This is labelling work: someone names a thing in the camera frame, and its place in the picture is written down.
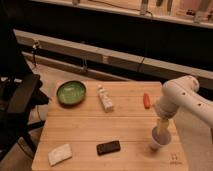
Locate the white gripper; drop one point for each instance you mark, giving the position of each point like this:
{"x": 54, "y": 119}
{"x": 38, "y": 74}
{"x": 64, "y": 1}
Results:
{"x": 165, "y": 109}

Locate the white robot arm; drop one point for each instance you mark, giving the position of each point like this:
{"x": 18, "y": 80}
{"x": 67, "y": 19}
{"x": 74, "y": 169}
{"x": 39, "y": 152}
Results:
{"x": 182, "y": 92}

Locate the orange carrot toy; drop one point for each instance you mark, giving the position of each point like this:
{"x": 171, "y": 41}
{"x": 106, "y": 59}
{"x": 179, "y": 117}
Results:
{"x": 146, "y": 101}

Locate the white tube bottle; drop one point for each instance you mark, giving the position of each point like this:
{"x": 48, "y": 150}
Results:
{"x": 105, "y": 99}

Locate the black phone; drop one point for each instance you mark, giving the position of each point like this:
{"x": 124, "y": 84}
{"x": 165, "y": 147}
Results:
{"x": 108, "y": 147}

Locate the wooden table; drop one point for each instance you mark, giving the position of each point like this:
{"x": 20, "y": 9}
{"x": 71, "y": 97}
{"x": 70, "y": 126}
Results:
{"x": 86, "y": 125}

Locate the green bowl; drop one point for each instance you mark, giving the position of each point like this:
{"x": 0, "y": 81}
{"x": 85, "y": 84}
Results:
{"x": 71, "y": 92}

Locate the white sponge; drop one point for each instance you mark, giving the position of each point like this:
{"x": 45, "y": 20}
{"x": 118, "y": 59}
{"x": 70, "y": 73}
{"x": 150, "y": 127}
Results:
{"x": 59, "y": 154}

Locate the black chair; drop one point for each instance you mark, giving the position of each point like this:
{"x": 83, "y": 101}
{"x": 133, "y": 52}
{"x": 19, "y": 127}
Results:
{"x": 19, "y": 91}

